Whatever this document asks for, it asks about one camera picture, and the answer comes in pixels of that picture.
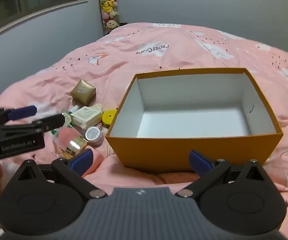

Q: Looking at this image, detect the small gold box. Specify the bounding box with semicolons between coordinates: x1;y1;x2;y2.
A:
71;79;96;106

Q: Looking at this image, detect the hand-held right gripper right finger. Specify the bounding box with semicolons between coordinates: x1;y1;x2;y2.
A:
176;149;268;201

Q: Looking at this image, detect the pink jar with white lid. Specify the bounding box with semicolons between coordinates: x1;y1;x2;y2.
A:
85;126;104;147

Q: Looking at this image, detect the white green carton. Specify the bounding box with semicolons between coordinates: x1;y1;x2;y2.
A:
70;106;103;130

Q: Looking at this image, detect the window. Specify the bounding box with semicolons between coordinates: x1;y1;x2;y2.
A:
0;0;88;44

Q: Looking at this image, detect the green spray bottle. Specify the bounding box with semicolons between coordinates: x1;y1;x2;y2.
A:
50;105;79;137

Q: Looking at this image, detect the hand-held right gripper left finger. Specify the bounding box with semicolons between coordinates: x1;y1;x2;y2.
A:
17;148;107;201

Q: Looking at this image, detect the yellow tape measure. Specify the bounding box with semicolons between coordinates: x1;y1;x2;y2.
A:
101;109;117;128

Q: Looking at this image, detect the column of plush toys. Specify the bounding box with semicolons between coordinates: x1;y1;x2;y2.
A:
96;0;121;36

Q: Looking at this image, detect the pink printed blanket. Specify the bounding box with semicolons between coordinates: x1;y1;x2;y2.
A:
0;22;288;240

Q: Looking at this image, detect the orange cardboard box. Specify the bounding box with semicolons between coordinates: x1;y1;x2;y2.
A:
105;67;284;174

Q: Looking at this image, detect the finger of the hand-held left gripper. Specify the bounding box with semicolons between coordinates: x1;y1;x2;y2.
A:
0;105;38;126
32;113;66;133

